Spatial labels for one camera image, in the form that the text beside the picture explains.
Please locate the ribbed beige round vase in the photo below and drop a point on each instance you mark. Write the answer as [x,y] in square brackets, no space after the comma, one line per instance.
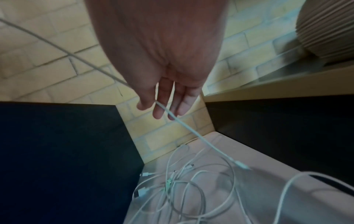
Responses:
[326,30]

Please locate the person's right hand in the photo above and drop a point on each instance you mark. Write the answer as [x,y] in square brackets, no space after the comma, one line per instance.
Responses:
[163,43]

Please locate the black cabinet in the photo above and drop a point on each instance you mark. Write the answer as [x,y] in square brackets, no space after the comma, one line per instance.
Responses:
[60,161]

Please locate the dark cabinet with beige top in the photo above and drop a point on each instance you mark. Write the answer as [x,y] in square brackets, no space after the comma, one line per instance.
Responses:
[290,129]

